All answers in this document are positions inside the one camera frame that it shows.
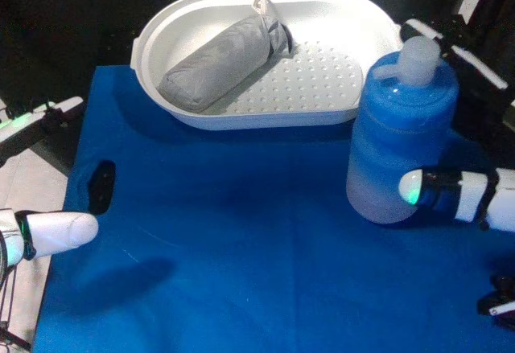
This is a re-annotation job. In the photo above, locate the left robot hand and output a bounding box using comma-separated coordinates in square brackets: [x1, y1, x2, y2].
[0, 207, 100, 268]

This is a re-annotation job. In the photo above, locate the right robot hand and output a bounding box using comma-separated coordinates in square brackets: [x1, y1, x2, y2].
[399, 167, 515, 233]

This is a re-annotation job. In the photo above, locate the blue white water bottle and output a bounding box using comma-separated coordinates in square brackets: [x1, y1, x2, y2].
[345, 35, 460, 225]

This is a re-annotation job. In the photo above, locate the grey umbrella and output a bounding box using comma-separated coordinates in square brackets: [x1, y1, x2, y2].
[158, 0, 297, 112]

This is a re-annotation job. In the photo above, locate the black flat plastic piece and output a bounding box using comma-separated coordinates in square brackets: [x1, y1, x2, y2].
[86, 159, 117, 214]

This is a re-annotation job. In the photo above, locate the blue table cloth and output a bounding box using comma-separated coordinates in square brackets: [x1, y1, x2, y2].
[31, 65, 515, 353]

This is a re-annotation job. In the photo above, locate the white oval plastic tray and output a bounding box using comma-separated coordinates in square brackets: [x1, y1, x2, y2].
[129, 0, 403, 131]

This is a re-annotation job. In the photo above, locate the white black frame bar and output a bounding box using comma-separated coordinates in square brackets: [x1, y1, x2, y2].
[400, 18, 510, 91]
[0, 95, 85, 145]

